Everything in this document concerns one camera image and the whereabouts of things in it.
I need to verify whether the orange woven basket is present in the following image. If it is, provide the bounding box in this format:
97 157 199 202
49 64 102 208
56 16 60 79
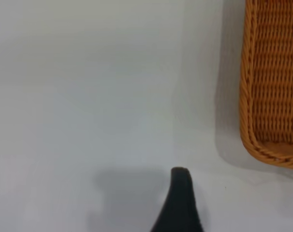
238 0 293 170

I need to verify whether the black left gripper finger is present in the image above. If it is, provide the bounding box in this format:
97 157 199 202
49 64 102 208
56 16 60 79
150 167 207 232

